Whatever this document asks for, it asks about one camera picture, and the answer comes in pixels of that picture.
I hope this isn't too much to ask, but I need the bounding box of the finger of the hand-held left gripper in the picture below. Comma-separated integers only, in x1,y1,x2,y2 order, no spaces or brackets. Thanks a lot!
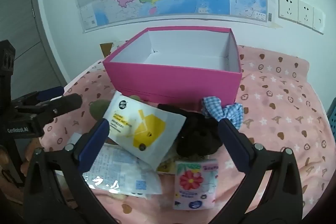
34,93,83,126
12,86,65,114

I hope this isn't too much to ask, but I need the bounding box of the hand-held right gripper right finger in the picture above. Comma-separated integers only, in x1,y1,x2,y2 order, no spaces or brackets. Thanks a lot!
210,118,311,224

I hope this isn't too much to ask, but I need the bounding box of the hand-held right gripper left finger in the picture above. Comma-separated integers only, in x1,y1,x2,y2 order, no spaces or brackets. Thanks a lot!
24,119,118,224

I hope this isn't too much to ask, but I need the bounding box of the green plush toy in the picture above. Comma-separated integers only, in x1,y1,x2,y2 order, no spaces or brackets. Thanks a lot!
89,95,142,121

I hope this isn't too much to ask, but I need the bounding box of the black scrunchie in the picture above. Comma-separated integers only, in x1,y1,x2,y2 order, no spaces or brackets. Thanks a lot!
157,103,223,165

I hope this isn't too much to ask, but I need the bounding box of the blue checked scrunchie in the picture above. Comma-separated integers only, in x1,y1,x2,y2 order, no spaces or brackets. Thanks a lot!
201,96,244,131

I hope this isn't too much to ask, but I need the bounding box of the white and yellow wipes packet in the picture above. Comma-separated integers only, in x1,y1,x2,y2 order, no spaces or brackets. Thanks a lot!
102,91,187,171

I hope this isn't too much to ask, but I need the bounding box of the gold tissue packet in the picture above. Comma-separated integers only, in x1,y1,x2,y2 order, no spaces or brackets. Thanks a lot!
157,158,177,175

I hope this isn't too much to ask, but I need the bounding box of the pink cardboard box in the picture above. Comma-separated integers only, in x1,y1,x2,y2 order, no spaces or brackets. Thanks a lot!
102,27,242,109

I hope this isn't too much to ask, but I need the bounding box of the clear plastic packet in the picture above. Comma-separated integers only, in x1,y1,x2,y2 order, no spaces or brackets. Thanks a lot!
66,132,163,201

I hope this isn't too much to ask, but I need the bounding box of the pink printed blanket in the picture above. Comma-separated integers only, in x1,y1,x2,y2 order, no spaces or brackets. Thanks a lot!
39,46,331,224

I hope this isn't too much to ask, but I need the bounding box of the floral tissue packet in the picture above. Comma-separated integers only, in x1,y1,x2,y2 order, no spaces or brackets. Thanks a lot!
173,158,219,211

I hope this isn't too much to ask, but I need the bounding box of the grey door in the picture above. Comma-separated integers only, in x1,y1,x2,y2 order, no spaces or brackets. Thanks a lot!
0,0,67,98

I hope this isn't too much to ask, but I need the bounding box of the blue plastic basket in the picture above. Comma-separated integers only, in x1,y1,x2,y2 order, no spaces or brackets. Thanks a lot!
327,98,336,146

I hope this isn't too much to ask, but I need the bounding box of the white wall socket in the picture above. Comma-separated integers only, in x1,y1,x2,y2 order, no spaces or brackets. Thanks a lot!
278,0,299,22
298,0,314,28

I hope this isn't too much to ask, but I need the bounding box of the white wall switch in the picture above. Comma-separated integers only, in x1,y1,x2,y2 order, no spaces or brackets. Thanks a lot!
313,7,325,35

